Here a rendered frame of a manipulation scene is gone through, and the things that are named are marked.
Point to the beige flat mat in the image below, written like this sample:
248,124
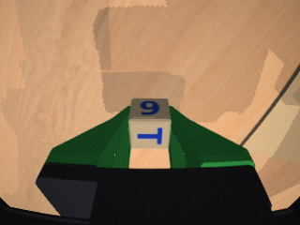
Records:
277,134

